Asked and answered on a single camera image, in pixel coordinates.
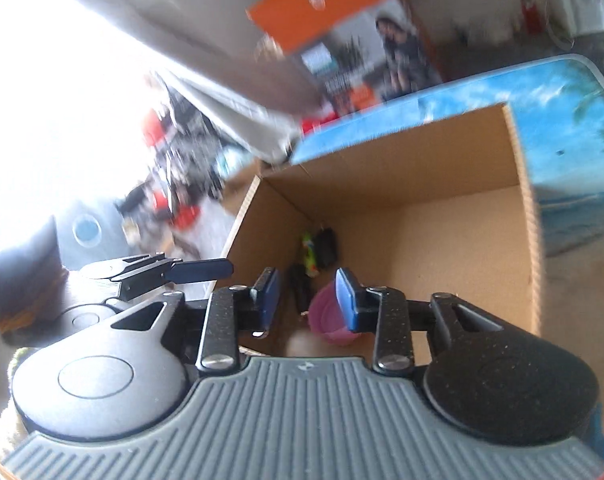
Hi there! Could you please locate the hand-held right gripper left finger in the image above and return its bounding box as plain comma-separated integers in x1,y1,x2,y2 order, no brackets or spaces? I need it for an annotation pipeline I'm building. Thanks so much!
112,267,283,375

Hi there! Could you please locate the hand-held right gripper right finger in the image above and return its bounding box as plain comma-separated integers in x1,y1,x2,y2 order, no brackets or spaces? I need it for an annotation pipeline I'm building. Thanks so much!
334,268,503,375

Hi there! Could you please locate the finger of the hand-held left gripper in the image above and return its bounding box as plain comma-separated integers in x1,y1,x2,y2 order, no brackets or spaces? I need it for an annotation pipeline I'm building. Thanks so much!
169,258,234,284

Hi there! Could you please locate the pink plastic bowl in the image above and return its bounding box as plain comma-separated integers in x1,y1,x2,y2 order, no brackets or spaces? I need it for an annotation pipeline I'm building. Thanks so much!
308,280,358,346

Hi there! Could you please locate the black tube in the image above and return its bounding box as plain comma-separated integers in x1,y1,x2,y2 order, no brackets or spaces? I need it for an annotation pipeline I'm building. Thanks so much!
288,263,310,313

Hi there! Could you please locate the black oval case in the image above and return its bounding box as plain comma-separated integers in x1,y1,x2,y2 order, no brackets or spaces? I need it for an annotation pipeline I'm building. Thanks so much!
314,227,339,269

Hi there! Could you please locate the small green carton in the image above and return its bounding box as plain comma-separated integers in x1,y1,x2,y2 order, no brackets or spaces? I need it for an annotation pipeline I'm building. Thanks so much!
302,232,319,278

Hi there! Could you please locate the brown cardboard box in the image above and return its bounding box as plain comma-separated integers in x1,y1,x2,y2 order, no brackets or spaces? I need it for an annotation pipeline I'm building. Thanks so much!
221,102,548,361

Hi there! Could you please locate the blue round disc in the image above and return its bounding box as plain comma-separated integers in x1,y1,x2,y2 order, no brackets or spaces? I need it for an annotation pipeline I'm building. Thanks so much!
72,214,102,247

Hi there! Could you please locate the wheelchair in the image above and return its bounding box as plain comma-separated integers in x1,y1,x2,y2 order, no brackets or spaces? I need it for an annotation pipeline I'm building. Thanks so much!
114,72,243,251

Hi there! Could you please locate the grey curtain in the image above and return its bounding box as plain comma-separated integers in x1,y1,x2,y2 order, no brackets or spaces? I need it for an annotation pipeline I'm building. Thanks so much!
0,0,323,161

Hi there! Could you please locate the orange printed box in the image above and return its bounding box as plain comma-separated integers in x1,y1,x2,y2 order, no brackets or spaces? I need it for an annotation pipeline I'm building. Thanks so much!
246,0,443,116

